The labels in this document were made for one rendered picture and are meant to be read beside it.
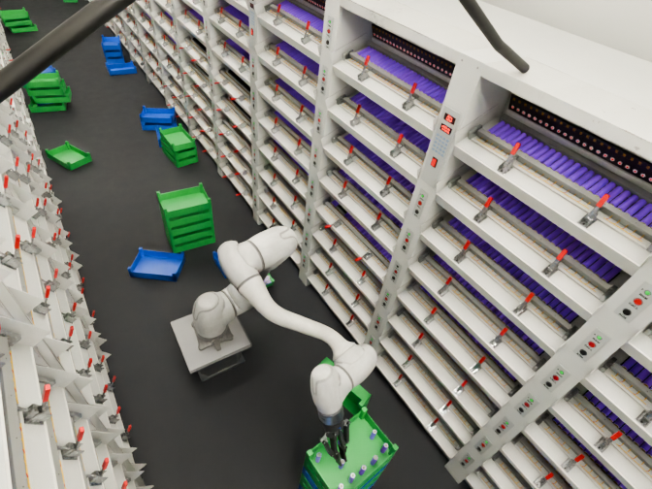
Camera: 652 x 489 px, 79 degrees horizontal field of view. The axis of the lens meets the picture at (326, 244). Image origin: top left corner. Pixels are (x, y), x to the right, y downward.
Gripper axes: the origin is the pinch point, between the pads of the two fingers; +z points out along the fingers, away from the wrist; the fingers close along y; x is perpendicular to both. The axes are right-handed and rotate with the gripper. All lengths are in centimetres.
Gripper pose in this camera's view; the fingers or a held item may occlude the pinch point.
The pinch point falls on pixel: (340, 455)
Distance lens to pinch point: 167.1
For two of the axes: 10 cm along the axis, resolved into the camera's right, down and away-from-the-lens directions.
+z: 1.6, 9.0, 4.1
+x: 6.1, 2.4, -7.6
